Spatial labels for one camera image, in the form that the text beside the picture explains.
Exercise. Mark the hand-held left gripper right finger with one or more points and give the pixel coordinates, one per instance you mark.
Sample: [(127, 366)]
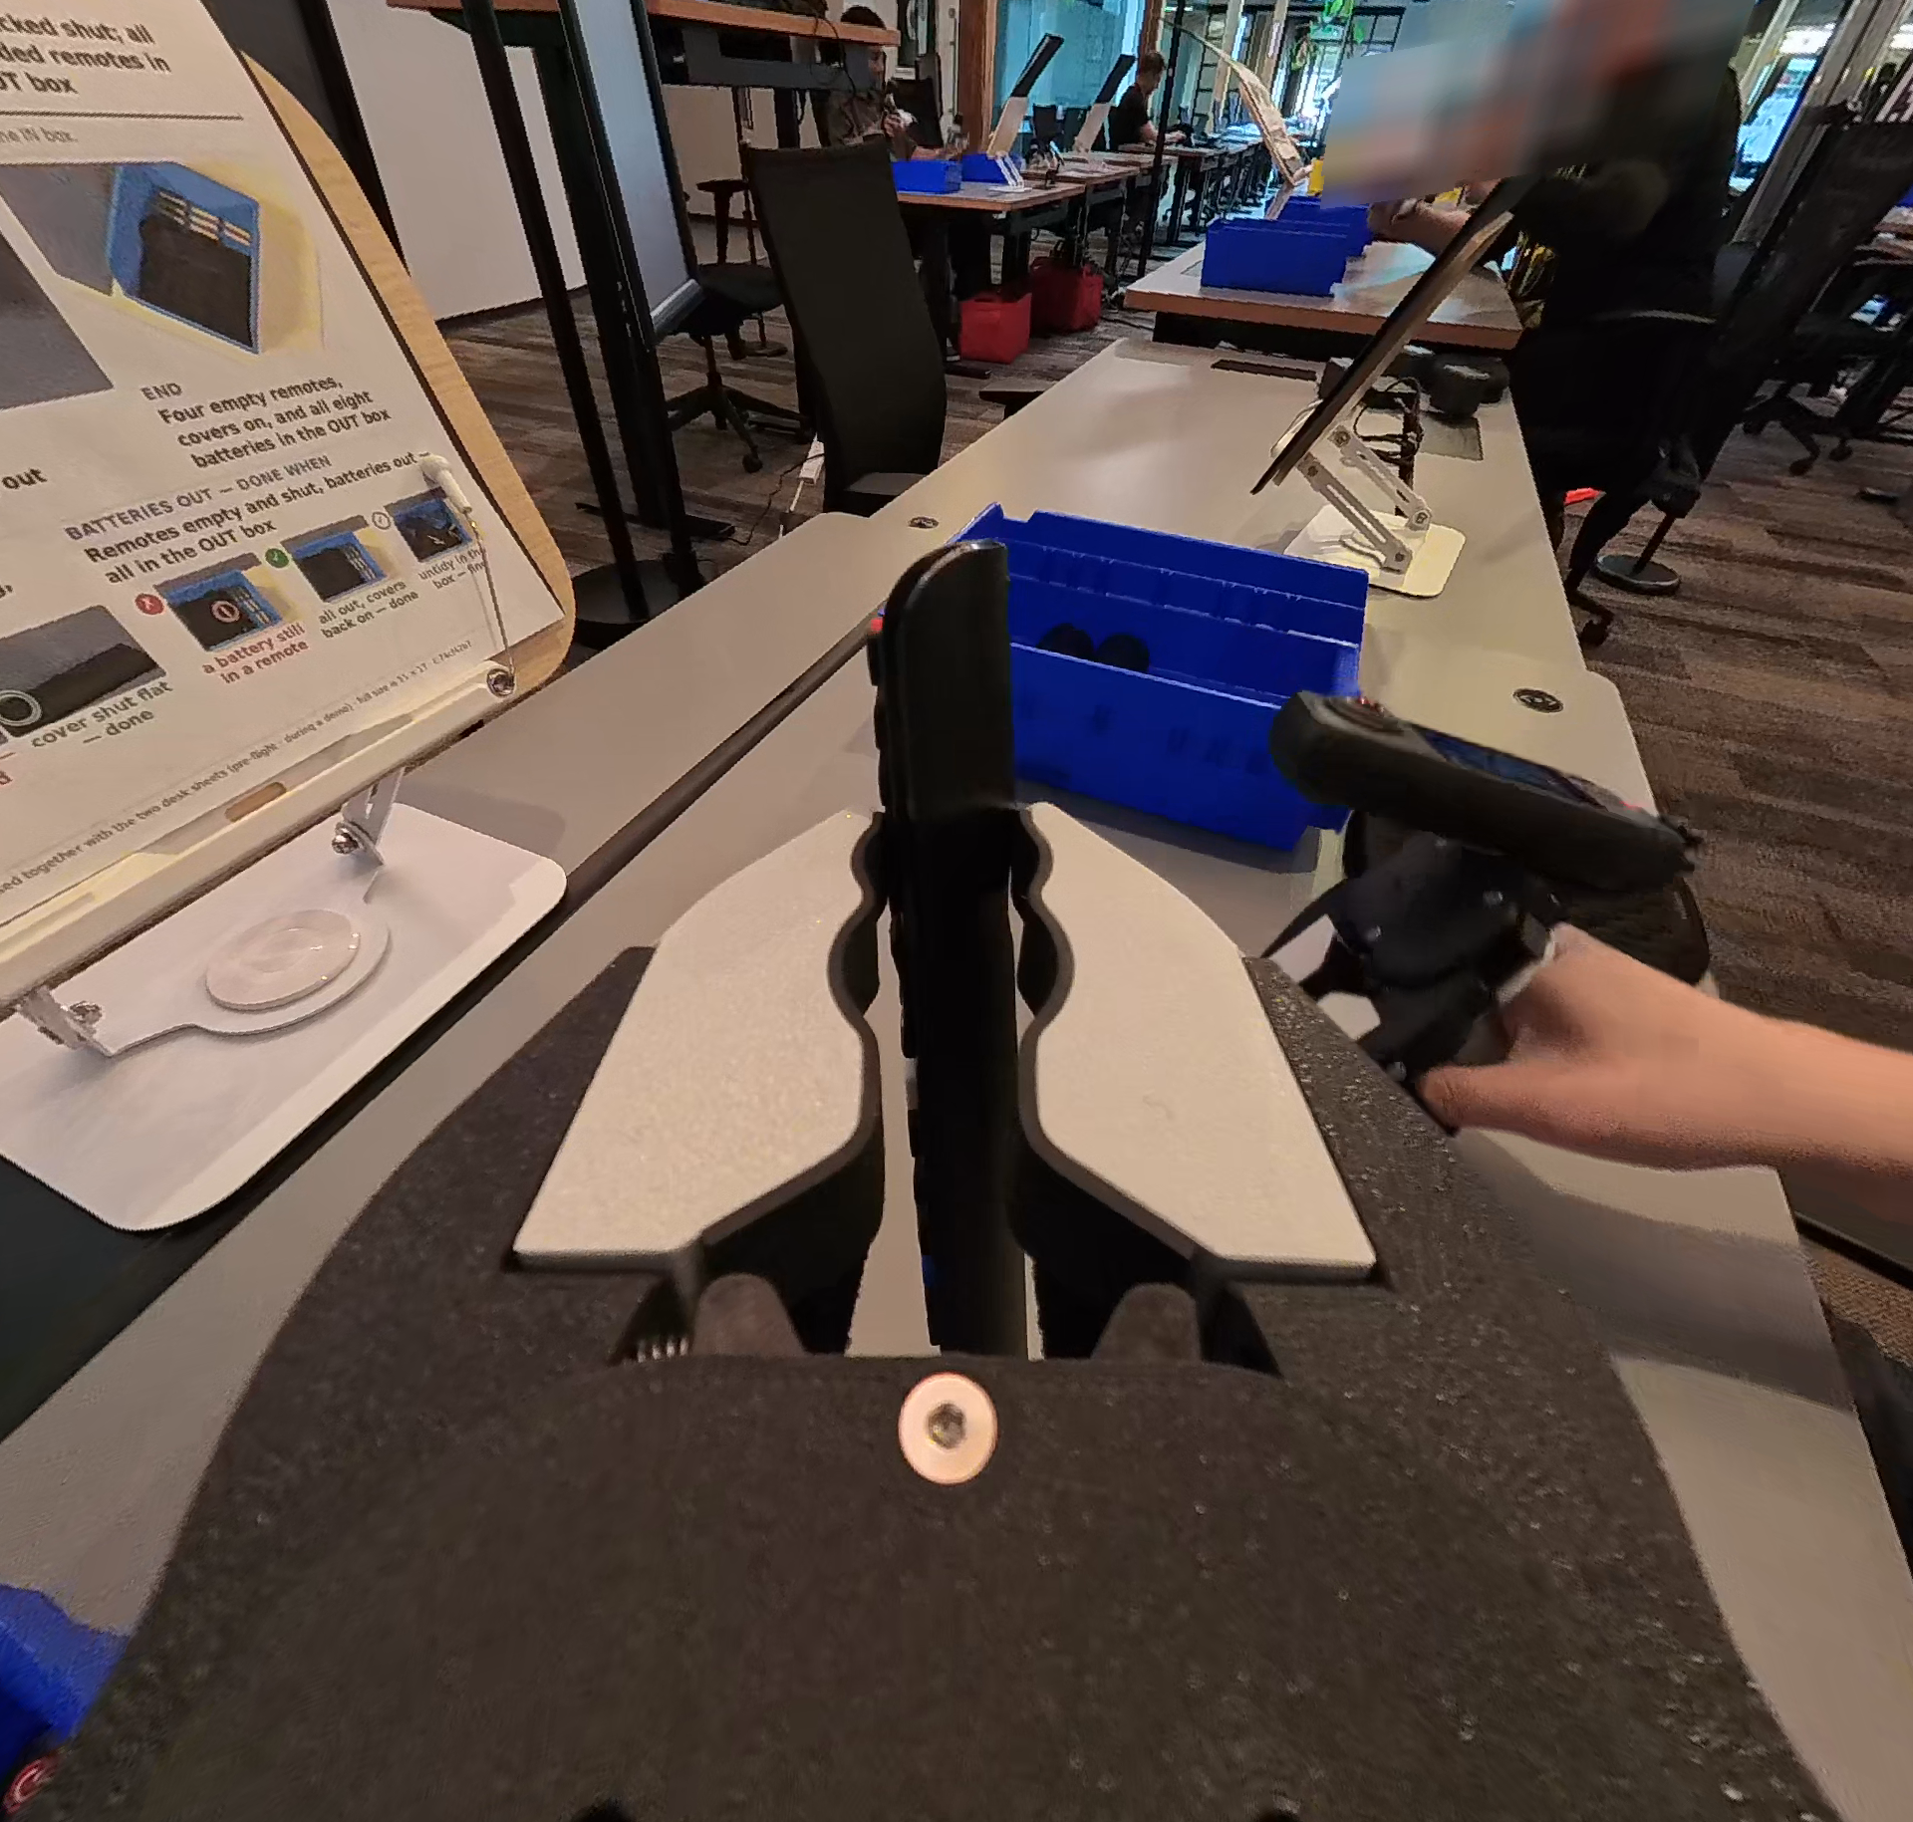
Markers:
[(1195, 1104)]

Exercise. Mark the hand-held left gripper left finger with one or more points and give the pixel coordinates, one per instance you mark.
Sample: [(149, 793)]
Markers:
[(701, 1075)]

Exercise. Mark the blue plastic bin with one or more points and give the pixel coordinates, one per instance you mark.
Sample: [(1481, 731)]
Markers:
[(1180, 762), (53, 1673)]

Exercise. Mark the person's right hand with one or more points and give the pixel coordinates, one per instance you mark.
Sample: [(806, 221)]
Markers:
[(1614, 1060)]

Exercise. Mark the metal folding stand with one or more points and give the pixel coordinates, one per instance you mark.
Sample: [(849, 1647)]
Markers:
[(1376, 521)]

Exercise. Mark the instruction sheet on stand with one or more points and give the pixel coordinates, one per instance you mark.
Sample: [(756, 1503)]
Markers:
[(508, 537)]

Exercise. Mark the thin black framed board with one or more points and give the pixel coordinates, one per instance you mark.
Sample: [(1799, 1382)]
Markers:
[(1391, 343)]

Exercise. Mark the blue storage bin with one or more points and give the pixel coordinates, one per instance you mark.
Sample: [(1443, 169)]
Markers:
[(927, 176), (1270, 255)]

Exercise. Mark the red bag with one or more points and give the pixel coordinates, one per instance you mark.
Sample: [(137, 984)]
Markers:
[(1069, 294), (994, 329)]

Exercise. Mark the black mesh office chair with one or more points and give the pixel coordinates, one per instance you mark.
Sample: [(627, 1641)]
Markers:
[(1794, 253)]

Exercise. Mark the printed instruction sheet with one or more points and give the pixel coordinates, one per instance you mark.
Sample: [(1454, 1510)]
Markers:
[(193, 433)]

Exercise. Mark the dark framed panel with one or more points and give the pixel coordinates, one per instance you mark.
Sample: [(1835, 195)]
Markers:
[(283, 44)]

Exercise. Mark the grey screen black frame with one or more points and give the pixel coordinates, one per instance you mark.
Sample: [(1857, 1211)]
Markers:
[(628, 119)]

